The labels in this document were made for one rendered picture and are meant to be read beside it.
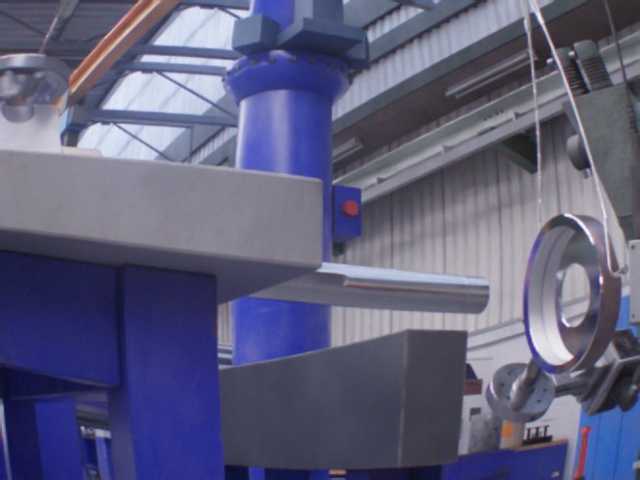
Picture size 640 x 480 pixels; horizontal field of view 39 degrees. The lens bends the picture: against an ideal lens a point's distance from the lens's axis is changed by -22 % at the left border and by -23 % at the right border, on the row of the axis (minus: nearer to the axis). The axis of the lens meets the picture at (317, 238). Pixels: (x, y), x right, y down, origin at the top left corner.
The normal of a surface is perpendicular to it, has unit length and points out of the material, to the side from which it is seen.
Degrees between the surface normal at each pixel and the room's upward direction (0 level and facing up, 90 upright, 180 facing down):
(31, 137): 45
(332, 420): 90
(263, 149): 90
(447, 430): 90
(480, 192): 90
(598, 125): 114
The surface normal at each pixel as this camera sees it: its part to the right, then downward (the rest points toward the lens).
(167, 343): 0.45, -0.19
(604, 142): -0.70, 0.26
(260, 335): -0.38, -0.20
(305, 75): 0.29, 0.46
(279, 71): -0.08, 0.44
